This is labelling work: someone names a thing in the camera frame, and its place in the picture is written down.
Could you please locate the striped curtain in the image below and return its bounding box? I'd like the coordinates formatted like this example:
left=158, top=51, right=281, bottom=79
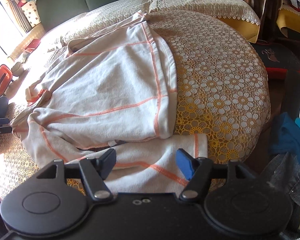
left=5, top=0, right=32, bottom=33

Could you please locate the floral lace table cover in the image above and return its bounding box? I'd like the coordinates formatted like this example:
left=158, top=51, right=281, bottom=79
left=0, top=10, right=270, bottom=198

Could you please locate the cream quilted sofa cover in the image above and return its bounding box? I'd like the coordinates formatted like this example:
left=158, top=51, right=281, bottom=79
left=8, top=0, right=261, bottom=63

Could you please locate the cream patterned cushion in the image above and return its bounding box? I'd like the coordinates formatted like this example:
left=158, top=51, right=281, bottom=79
left=21, top=0, right=41, bottom=28

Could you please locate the blue clothes pile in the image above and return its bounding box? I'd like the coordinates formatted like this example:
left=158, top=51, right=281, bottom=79
left=268, top=112, right=300, bottom=164

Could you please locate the white garment orange stitching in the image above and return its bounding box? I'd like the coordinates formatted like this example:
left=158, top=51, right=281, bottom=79
left=12, top=11, right=207, bottom=194

